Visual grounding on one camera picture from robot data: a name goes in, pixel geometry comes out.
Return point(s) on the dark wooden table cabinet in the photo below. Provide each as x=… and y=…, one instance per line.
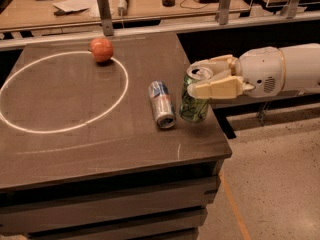
x=81, y=156

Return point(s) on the silver blue can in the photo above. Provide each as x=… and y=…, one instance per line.
x=162, y=106

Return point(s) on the green soda can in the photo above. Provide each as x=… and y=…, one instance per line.
x=191, y=109

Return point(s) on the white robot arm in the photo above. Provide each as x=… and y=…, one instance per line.
x=301, y=68

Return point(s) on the red apple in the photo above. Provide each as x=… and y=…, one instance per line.
x=101, y=49

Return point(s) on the wooden workbench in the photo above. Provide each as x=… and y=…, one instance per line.
x=21, y=15

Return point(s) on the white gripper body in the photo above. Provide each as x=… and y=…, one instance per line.
x=260, y=71

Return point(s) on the white paper sheets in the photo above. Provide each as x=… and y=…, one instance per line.
x=73, y=6

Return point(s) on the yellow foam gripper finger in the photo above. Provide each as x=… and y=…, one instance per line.
x=227, y=88
x=213, y=68

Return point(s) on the metal bracket post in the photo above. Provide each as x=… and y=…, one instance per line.
x=105, y=16

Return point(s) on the white cylindrical tool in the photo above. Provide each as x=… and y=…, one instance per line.
x=122, y=7

